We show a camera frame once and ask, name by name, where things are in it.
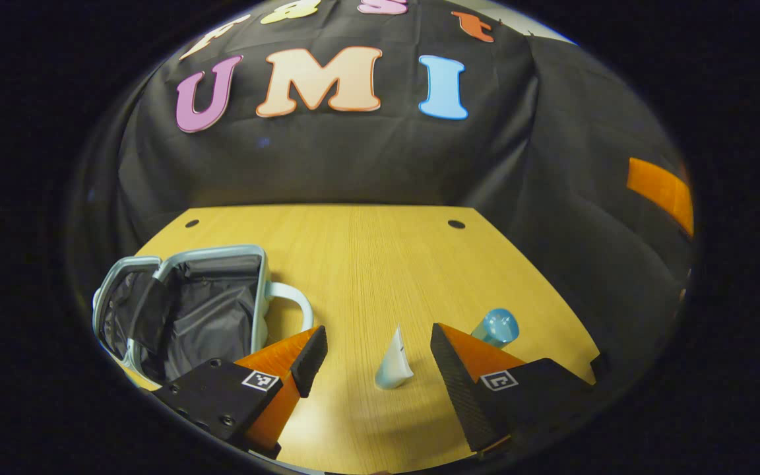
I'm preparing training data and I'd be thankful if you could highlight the white skin care tube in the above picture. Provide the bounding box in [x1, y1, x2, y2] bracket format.
[375, 325, 414, 391]

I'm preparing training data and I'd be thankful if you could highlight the light blue suitcase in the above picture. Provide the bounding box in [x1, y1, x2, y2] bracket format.
[92, 244, 315, 391]

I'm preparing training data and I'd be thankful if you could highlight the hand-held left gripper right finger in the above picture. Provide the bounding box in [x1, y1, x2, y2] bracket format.
[430, 323, 597, 456]

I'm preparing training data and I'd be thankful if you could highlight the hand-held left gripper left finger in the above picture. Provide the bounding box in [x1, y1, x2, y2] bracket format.
[151, 325, 329, 460]

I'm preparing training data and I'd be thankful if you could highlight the blue skin care bottle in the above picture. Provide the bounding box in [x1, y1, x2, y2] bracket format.
[470, 307, 520, 349]

